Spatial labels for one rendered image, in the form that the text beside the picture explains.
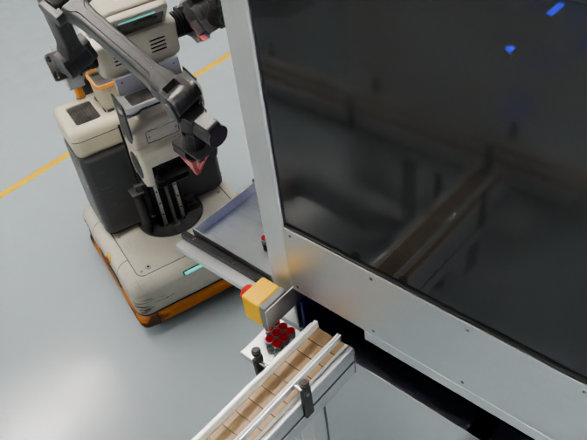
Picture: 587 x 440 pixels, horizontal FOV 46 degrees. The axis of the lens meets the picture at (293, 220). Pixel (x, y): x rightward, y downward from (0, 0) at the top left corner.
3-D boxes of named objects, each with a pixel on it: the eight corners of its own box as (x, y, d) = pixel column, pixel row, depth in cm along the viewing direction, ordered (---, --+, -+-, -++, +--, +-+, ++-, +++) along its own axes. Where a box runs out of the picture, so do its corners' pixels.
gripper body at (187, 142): (199, 165, 167) (196, 142, 162) (171, 147, 172) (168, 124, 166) (218, 152, 171) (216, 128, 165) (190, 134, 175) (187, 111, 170)
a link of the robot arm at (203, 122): (187, 77, 158) (161, 101, 156) (221, 98, 153) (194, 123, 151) (203, 109, 168) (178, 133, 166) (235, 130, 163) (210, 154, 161)
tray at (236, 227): (350, 234, 184) (349, 224, 181) (285, 292, 171) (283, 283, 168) (259, 188, 202) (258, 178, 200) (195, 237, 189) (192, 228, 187)
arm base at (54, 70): (80, 43, 212) (43, 56, 208) (82, 36, 205) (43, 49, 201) (93, 69, 213) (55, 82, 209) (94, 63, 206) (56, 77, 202)
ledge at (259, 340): (321, 349, 159) (321, 344, 158) (285, 387, 152) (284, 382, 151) (278, 321, 167) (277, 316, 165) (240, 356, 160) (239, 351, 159)
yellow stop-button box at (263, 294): (289, 311, 156) (286, 289, 151) (268, 331, 152) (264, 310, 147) (265, 296, 160) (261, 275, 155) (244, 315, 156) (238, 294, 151)
